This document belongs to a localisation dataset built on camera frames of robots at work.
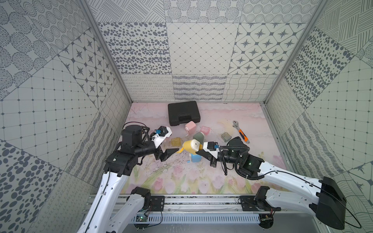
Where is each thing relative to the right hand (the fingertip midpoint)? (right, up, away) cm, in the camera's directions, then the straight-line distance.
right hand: (197, 152), depth 69 cm
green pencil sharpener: (+3, +4, +24) cm, 25 cm away
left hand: (-10, +6, -6) cm, 13 cm away
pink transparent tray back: (+7, +7, +35) cm, 36 cm away
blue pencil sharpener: (0, -8, +15) cm, 17 cm away
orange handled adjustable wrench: (+33, +4, +32) cm, 46 cm away
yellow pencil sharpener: (-3, +4, -5) cm, 7 cm away
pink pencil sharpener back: (-4, +9, +28) cm, 30 cm away
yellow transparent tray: (-13, -1, +29) cm, 32 cm away
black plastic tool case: (-12, +19, +39) cm, 45 cm away
